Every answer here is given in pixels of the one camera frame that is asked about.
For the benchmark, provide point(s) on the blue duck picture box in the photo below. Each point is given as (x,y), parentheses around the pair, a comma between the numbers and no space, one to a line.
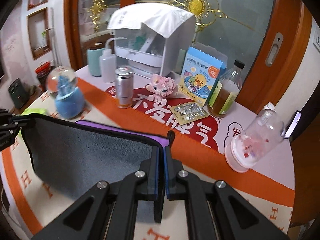
(203,66)

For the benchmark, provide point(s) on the wooden glass sliding door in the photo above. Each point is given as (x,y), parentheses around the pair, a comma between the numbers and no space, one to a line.
(270,37)

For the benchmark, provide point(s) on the white plastic storage box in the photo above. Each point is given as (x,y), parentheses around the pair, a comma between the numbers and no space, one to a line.
(148,52)

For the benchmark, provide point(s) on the pink base glass dome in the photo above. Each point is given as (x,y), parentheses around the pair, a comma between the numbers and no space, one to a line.
(263,134)

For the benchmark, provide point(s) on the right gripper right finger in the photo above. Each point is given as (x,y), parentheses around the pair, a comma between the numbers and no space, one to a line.
(215,210)

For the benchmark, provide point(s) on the pink block pig figure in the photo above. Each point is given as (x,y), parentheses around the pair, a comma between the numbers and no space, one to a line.
(165,87)

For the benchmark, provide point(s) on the smartphone with lit screen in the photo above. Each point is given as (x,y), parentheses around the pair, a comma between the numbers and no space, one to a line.
(292,124)

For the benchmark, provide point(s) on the wooden wall shelf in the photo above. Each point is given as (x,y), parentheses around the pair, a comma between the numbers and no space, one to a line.
(38,33)

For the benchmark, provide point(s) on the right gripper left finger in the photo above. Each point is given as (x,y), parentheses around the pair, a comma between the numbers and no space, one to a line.
(107,210)

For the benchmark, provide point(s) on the glass bottle with amber liquid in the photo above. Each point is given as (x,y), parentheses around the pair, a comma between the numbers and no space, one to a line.
(227,89)

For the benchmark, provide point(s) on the white cloth on box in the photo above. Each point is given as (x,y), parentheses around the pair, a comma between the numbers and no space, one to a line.
(162,18)

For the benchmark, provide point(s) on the white squeeze bottle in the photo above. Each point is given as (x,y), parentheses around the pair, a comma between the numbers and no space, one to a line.
(108,62)

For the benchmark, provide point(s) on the silver and orange can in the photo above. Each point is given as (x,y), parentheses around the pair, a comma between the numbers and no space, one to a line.
(124,86)

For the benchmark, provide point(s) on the red lidded jar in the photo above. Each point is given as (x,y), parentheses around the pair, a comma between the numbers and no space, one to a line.
(42,73)

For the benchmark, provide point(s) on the foil candy packet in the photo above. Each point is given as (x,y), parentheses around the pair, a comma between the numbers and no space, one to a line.
(188,112)

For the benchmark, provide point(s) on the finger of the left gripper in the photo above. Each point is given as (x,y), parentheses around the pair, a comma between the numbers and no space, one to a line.
(13,123)

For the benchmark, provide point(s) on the purple and grey towel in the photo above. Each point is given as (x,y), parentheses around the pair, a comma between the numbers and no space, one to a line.
(73,156)

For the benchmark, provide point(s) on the blue castle snow globe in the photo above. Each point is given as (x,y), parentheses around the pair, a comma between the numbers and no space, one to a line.
(62,86)

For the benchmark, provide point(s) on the teal cup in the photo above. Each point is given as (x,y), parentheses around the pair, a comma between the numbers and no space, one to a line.
(93,61)

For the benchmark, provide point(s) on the green tissue pack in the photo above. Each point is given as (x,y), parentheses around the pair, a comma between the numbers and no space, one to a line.
(28,111)

